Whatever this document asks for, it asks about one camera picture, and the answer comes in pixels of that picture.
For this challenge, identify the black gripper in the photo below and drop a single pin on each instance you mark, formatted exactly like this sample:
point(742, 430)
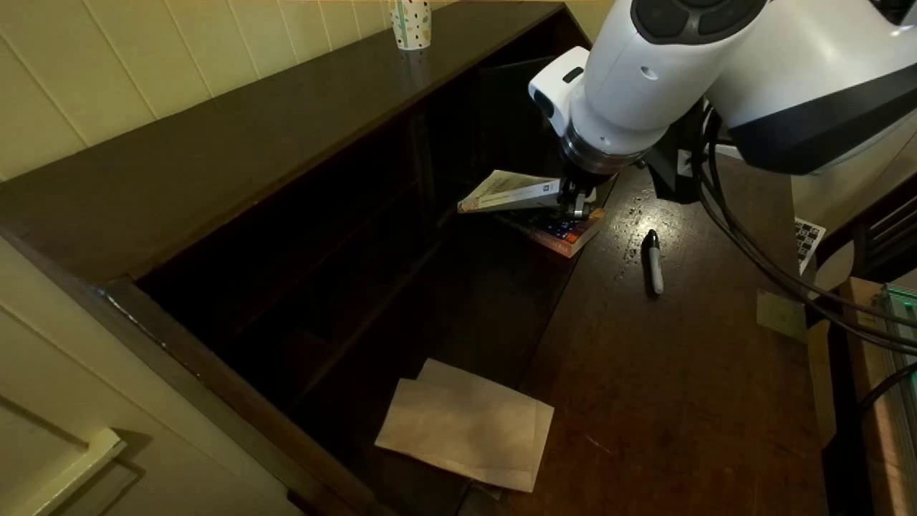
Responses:
point(587, 177)

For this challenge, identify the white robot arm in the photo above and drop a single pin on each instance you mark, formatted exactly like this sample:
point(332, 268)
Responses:
point(667, 88)

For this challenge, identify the black and white marker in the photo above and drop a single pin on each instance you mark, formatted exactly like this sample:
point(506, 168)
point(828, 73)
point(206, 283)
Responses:
point(650, 264)

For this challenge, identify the yellow sticky note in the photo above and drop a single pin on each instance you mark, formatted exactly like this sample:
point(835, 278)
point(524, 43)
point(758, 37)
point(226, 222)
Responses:
point(779, 313)

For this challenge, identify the white perforated object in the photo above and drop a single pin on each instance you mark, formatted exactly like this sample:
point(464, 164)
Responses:
point(809, 245)

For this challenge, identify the white paper sheet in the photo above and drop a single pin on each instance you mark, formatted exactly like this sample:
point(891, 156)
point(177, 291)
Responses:
point(467, 426)

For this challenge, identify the polka dot paper cup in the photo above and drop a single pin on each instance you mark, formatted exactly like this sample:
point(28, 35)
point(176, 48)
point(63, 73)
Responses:
point(414, 23)

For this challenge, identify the dark wooden secretary desk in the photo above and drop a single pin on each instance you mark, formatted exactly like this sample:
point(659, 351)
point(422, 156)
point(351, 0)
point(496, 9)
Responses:
point(238, 191)

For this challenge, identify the light wooden side table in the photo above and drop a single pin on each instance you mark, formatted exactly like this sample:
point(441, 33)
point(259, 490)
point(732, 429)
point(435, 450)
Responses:
point(884, 449)

